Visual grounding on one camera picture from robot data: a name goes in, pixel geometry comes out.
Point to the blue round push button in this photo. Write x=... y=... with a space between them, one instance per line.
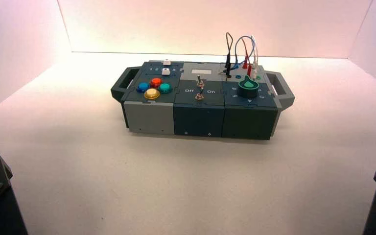
x=143 y=87

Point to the yellow round push button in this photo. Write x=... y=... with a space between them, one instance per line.
x=151 y=94

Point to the orange round push button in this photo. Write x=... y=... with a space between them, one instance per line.
x=156 y=82

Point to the metal toggle switch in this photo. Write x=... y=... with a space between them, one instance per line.
x=199 y=94
x=200 y=83

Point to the grey and teal control box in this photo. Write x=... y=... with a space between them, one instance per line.
x=197 y=116

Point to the teal round push button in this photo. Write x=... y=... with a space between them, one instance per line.
x=165 y=88

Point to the green rotary selector knob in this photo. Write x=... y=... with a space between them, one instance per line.
x=248 y=89

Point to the white square key switch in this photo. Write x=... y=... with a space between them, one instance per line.
x=166 y=62
x=165 y=71

